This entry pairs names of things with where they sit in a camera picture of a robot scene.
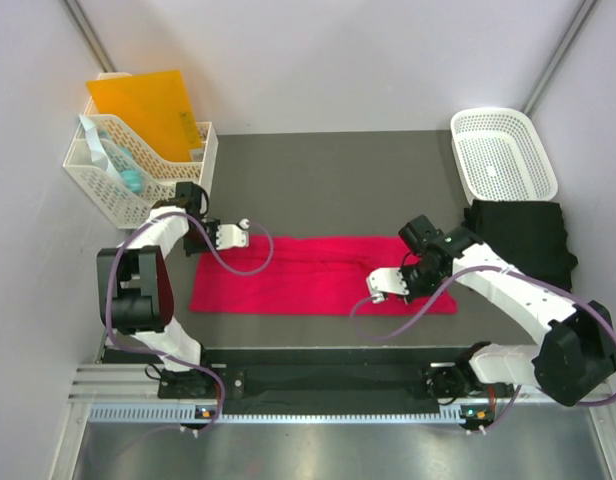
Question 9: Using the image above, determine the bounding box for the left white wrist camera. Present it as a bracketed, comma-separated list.
[215, 218, 250, 251]

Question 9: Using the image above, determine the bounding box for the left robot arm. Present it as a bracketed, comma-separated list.
[96, 182, 223, 398]

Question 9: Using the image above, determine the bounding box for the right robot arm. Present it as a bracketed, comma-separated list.
[399, 215, 616, 406]

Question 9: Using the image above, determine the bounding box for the orange plastic folder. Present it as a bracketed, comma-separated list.
[86, 70, 204, 163]

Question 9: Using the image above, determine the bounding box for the teal object in organizer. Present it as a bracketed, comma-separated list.
[93, 129, 144, 194]

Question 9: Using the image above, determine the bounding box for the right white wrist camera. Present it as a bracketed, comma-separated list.
[366, 267, 409, 304]

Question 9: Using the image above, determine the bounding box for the black folded t shirt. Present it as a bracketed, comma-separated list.
[463, 200, 578, 291]

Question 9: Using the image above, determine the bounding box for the red t shirt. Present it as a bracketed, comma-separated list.
[188, 234, 459, 317]

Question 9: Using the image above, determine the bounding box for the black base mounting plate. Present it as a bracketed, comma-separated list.
[157, 349, 519, 401]

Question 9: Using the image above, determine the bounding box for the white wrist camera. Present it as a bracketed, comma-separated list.
[366, 267, 409, 304]
[215, 218, 250, 251]

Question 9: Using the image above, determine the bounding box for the white file organizer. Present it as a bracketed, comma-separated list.
[63, 73, 219, 229]

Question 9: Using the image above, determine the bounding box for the aluminium frame rail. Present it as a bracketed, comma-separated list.
[69, 364, 611, 405]

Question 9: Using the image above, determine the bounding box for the grey slotted cable duct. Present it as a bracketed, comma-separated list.
[87, 399, 489, 425]

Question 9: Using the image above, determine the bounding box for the white plastic basket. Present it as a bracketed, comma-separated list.
[450, 107, 558, 203]

